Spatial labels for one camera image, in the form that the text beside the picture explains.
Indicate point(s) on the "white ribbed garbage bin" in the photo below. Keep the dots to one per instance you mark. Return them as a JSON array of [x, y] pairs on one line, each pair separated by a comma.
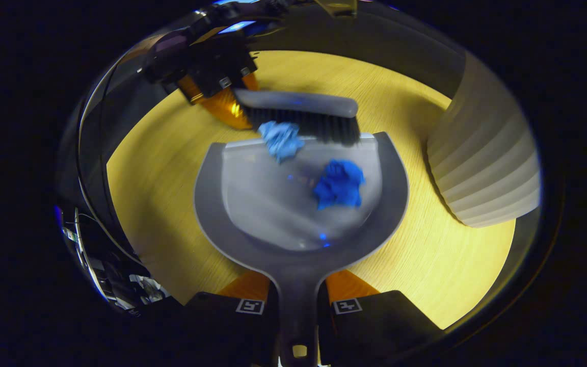
[[482, 163]]

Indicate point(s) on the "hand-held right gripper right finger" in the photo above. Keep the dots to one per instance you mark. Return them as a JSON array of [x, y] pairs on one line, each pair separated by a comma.
[[375, 326]]

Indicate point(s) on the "grey plastic dustpan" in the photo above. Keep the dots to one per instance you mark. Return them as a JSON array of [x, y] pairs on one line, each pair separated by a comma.
[[298, 270]]

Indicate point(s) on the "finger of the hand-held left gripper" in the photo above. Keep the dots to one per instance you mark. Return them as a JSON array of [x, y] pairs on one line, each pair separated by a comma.
[[212, 71], [247, 63]]

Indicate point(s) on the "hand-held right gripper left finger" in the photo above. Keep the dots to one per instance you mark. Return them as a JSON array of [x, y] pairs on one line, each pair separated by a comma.
[[222, 331]]

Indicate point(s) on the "light blue paper ball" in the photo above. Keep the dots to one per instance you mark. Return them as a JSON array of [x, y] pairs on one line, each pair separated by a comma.
[[281, 140]]

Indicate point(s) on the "dark blue paper ball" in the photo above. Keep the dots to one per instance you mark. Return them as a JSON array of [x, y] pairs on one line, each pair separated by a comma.
[[339, 183]]

